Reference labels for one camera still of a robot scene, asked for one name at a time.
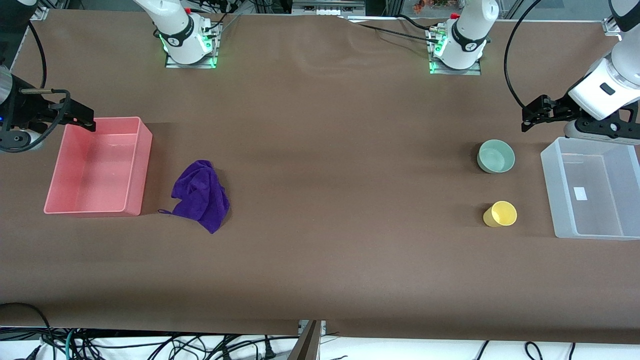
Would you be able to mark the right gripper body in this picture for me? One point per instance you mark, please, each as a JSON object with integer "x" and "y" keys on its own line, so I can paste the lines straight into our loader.
{"x": 26, "y": 109}

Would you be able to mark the pale green bowl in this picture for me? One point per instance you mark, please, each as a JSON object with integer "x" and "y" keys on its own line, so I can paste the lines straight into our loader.
{"x": 496, "y": 157}

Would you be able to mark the yellow cup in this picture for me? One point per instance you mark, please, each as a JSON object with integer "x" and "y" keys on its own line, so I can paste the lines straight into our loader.
{"x": 501, "y": 214}

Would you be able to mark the purple cloth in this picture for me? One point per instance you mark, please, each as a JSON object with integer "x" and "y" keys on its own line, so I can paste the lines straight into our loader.
{"x": 200, "y": 195}

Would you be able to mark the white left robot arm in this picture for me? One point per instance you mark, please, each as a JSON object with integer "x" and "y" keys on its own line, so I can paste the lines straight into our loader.
{"x": 467, "y": 35}

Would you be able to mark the pink plastic bin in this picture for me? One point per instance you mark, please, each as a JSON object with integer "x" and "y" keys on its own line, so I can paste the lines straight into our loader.
{"x": 95, "y": 170}

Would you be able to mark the translucent white plastic bin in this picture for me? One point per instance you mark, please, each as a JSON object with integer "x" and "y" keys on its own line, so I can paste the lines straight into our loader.
{"x": 595, "y": 190}

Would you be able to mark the grey power strip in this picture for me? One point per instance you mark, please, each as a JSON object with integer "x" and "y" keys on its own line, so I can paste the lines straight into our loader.
{"x": 327, "y": 7}

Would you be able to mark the brown table cover sheet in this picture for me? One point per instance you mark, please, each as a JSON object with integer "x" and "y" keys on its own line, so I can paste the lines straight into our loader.
{"x": 320, "y": 200}

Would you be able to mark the grey table leg beam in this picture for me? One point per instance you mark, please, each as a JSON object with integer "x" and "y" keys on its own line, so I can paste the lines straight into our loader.
{"x": 306, "y": 342}

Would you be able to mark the silver corner bracket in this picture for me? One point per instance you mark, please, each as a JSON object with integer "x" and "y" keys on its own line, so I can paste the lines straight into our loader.
{"x": 39, "y": 14}
{"x": 611, "y": 26}

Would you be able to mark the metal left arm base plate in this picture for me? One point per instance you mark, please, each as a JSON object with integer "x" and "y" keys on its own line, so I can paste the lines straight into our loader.
{"x": 475, "y": 70}

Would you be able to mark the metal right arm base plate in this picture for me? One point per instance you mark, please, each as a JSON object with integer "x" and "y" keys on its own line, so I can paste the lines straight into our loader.
{"x": 212, "y": 50}

